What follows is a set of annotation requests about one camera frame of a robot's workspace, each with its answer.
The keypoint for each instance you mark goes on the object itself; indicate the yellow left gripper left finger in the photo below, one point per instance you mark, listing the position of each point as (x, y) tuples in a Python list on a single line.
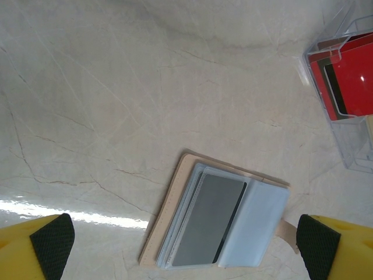
[(26, 251)]

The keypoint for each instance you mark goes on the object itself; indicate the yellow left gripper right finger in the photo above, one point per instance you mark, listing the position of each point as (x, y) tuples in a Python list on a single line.
[(335, 251)]

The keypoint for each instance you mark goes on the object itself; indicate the clear acrylic card box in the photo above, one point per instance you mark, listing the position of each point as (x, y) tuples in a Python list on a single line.
[(346, 137)]

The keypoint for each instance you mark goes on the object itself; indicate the dark grey card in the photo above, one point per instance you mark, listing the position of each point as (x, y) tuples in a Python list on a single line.
[(209, 224)]

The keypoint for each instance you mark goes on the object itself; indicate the pale card with black stripe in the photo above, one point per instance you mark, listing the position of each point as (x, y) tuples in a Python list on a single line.
[(335, 90)]

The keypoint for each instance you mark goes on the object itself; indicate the tan black small box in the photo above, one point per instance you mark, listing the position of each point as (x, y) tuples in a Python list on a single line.
[(369, 129)]

